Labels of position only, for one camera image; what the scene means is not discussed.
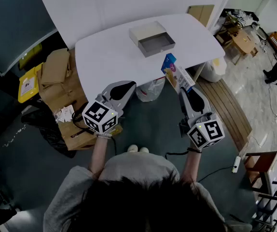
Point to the blue and white carton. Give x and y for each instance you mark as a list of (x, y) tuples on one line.
[(175, 75)]

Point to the small wooden table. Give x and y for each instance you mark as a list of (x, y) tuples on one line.
[(244, 41)]

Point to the white power strip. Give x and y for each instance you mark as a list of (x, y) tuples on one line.
[(236, 164)]

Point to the brown wooden stool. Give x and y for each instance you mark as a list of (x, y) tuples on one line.
[(259, 164)]

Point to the flattened cardboard sheet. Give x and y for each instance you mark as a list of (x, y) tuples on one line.
[(55, 66)]

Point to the wooden slatted board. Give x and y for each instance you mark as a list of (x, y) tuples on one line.
[(225, 110)]

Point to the white table leg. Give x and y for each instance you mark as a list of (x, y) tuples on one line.
[(199, 71)]

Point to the person's grey clothing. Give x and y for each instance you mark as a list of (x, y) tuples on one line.
[(138, 168)]

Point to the person's white shoe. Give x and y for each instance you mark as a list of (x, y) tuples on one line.
[(132, 148), (144, 150)]

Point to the cardboard sheet against wall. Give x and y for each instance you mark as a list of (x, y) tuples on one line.
[(202, 13)]

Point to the brown cardboard boxes pile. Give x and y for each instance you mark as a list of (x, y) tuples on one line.
[(66, 98)]

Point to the wooden chair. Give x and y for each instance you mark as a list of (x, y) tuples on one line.
[(225, 33)]

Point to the person's left forearm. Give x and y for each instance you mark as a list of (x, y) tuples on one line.
[(99, 153)]

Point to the white paper labels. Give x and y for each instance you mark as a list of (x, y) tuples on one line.
[(63, 113)]

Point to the black trash bag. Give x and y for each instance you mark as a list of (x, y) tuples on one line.
[(46, 132)]

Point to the grey glass panel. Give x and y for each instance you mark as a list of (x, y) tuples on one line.
[(10, 23)]

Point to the clear plastic bag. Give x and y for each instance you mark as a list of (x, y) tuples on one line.
[(150, 91)]

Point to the white sack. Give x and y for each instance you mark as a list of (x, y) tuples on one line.
[(212, 69)]

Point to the grey cardboard box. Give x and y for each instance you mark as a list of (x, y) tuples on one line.
[(150, 36)]

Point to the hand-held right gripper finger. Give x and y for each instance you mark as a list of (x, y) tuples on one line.
[(184, 103), (207, 106)]

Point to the black wrist strap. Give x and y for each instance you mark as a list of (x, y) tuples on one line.
[(194, 150)]

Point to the yellow bin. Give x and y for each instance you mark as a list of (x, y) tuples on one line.
[(28, 86)]

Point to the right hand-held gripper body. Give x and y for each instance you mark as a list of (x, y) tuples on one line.
[(207, 132)]

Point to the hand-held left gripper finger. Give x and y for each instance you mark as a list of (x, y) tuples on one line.
[(126, 98), (114, 84)]

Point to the person's right forearm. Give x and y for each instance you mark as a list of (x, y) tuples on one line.
[(191, 165)]

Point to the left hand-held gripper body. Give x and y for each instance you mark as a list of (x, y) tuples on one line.
[(100, 116)]

